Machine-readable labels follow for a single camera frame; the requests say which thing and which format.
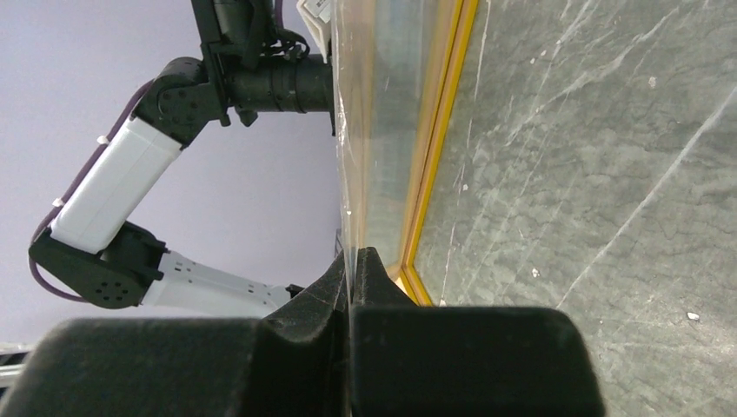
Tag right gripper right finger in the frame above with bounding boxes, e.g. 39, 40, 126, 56
349, 248, 605, 416

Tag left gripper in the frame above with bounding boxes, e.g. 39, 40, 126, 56
191, 1, 335, 127

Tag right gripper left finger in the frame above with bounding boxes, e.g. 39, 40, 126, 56
1, 259, 346, 416

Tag clear acrylic sheet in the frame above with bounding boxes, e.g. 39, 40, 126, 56
332, 1, 475, 304

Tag yellow picture frame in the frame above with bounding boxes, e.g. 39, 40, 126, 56
398, 1, 479, 306

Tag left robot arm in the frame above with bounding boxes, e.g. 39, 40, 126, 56
28, 1, 335, 318

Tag aluminium extrusion frame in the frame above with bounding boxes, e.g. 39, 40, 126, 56
1, 342, 36, 395

